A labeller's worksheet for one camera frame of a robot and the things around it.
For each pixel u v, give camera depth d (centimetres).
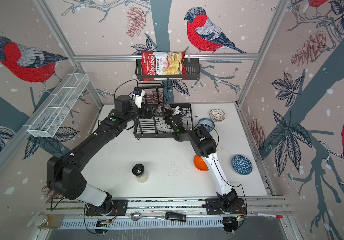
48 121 71
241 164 87
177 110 99
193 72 95
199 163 86
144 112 71
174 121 85
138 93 68
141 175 75
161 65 88
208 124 107
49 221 64
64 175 42
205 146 65
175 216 68
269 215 71
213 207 73
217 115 110
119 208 73
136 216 69
